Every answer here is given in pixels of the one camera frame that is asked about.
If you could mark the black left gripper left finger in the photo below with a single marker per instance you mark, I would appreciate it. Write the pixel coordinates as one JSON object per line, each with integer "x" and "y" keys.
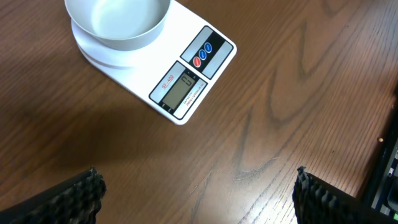
{"x": 76, "y": 200}

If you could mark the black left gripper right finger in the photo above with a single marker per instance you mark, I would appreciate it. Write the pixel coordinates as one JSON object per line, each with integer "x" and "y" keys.
{"x": 318, "y": 202}

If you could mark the white digital kitchen scale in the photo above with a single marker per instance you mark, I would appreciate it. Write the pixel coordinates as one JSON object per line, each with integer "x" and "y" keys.
{"x": 175, "y": 72}

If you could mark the grey round bowl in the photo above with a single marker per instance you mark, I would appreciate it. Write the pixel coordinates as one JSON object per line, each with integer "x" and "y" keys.
{"x": 120, "y": 24}

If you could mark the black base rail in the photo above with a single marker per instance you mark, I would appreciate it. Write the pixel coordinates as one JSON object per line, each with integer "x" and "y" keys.
{"x": 380, "y": 192}

